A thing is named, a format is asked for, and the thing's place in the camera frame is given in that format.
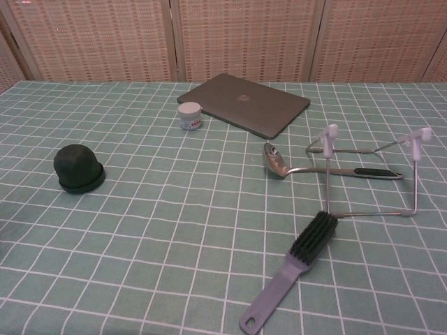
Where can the dark green dome object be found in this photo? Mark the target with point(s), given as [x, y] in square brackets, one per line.
[78, 167]

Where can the small white jar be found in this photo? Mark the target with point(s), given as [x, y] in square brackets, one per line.
[189, 117]

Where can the grey closed laptop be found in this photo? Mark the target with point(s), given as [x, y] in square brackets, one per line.
[244, 104]

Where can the green checked tablecloth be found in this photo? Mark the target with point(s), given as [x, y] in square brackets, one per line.
[157, 227]

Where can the grey brush with black bristles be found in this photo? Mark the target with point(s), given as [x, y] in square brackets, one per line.
[293, 268]

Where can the woven bamboo folding screen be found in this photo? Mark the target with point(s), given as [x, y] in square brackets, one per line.
[244, 38]

